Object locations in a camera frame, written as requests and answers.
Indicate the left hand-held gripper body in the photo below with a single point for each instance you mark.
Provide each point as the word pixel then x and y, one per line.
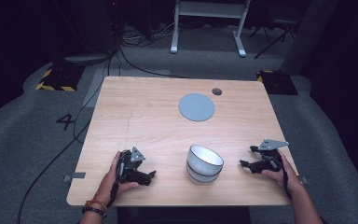
pixel 130 169

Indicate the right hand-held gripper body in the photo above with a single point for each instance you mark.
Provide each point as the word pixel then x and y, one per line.
pixel 272 160

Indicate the white ribbed bowl dark rim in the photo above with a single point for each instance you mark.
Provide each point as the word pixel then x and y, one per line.
pixel 203 157
pixel 202 180

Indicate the person's left hand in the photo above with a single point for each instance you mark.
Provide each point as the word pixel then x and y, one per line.
pixel 110 183

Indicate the person's right hand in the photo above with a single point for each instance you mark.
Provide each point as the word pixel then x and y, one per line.
pixel 289 179

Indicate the small grey tape piece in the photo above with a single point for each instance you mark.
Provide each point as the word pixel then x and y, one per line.
pixel 304 180

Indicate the grey tape strip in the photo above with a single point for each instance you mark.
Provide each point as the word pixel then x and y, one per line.
pixel 74 176

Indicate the grey round coaster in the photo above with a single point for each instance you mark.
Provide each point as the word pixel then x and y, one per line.
pixel 196 107

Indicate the black tripod stand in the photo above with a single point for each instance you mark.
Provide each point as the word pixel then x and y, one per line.
pixel 273 37

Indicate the grey flat stand base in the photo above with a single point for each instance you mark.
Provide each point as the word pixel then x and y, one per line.
pixel 87 59

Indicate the grey curtain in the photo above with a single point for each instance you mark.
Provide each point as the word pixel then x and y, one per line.
pixel 310 34

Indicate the black yellow striped base plate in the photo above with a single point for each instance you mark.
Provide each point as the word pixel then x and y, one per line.
pixel 60 77
pixel 276 82

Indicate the white metal desk frame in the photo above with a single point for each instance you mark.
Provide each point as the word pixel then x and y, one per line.
pixel 209 9

